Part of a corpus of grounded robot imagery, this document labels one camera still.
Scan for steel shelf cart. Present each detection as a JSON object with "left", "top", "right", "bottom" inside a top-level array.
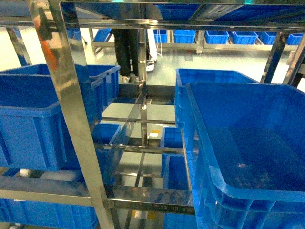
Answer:
[{"left": 0, "top": 0, "right": 305, "bottom": 229}]

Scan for blue bin behind right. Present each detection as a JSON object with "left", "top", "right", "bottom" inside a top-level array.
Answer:
[{"left": 174, "top": 68, "right": 258, "bottom": 128}]

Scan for person legs black trousers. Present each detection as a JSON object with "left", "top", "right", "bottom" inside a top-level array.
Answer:
[{"left": 113, "top": 29, "right": 139, "bottom": 83}]

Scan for large blue bin right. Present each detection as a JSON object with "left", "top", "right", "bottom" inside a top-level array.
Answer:
[{"left": 184, "top": 83, "right": 305, "bottom": 229}]

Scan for blue bin lower left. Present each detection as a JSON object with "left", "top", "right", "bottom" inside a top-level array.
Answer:
[{"left": 0, "top": 199, "right": 98, "bottom": 229}]

